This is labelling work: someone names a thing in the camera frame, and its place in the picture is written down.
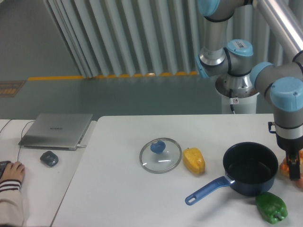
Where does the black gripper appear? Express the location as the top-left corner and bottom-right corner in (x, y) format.
(276, 134), (303, 181)

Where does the dark blue saucepan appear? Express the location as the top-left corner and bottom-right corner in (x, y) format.
(185, 142), (278, 206)

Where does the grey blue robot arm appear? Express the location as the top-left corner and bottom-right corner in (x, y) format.
(196, 0), (303, 181)

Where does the white striped sleeve forearm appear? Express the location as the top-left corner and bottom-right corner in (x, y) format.
(0, 179), (24, 227)

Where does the person's hand on mouse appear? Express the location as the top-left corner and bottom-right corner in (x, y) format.
(0, 161), (25, 182)

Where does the orange bread loaf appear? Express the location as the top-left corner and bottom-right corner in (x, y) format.
(279, 149), (303, 178)

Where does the green bell pepper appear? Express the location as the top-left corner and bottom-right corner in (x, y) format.
(255, 192), (288, 224)

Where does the yellow bell pepper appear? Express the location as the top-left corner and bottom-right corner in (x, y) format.
(182, 148), (205, 175)

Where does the glass lid blue knob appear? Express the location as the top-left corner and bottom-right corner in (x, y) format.
(139, 138), (182, 174)

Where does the white usb adapter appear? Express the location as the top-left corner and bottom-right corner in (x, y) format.
(77, 144), (87, 148)

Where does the folding partition screen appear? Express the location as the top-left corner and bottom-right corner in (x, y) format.
(46, 0), (303, 78)

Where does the silver laptop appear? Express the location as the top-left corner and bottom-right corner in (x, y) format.
(19, 113), (93, 150)

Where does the dark grey earbuds case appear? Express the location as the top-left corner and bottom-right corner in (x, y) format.
(40, 150), (59, 167)

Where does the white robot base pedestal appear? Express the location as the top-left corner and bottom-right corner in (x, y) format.
(215, 70), (265, 114)

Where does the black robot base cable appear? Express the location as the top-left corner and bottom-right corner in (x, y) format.
(228, 88), (236, 114)

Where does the black laptop cable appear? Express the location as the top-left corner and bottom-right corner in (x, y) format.
(17, 120), (36, 162)

